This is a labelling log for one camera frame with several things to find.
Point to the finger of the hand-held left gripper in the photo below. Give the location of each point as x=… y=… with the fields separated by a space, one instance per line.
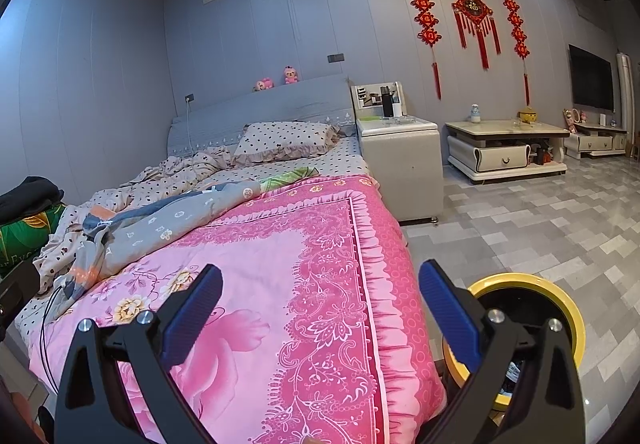
x=20 y=286

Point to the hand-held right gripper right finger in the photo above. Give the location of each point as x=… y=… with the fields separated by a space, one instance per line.
x=450 y=319

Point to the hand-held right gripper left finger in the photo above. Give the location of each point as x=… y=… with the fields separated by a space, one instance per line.
x=192 y=314

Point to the black yellow rimmed trash bin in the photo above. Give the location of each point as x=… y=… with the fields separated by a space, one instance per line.
x=525 y=280

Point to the green floral bundle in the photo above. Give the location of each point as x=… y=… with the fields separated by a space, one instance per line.
x=25 y=236

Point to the pink floral blanket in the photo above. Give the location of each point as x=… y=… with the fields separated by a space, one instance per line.
x=250 y=274

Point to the black folded cloth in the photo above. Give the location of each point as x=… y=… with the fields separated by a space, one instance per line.
x=30 y=194

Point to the grey patterned quilt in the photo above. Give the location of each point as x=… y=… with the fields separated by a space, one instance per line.
x=165 y=224

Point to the white bedside nightstand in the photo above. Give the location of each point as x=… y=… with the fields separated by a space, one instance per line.
x=400 y=163

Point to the green patterned cloth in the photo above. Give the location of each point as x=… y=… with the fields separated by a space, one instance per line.
x=285 y=179

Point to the white marble coffee table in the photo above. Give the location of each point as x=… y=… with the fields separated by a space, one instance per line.
x=500 y=156

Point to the white polka dot bedsheet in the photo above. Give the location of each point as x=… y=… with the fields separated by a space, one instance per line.
x=345 y=156

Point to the polka dot ruffled pillow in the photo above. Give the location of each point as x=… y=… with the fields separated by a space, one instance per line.
x=285 y=138

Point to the snowman figurine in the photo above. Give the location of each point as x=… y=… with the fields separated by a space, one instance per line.
x=475 y=113

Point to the green notepad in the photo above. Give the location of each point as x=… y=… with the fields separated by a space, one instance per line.
x=372 y=118

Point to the white cup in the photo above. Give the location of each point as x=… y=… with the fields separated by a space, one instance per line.
x=396 y=109

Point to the yellow pot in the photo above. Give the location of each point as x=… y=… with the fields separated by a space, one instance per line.
x=526 y=115

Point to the grey upholstered bed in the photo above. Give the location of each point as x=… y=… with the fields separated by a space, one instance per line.
x=275 y=103

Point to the black thermos bottle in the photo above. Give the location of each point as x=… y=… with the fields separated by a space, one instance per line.
x=385 y=101

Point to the white television stand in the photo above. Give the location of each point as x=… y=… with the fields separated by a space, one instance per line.
x=595 y=142

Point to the pink doll figure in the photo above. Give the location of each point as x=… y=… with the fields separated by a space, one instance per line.
x=570 y=118

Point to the pink plush toy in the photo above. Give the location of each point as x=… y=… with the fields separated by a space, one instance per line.
x=263 y=84
x=291 y=75

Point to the white standing air conditioner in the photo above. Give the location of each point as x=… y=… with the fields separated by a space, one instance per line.
x=627 y=98

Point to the red diamond tassel ornament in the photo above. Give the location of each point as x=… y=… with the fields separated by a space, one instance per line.
x=472 y=8

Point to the wall mounted television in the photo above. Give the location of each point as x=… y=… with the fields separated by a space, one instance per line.
x=591 y=76

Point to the dark wall switch panel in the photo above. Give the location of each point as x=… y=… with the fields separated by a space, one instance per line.
x=336 y=57

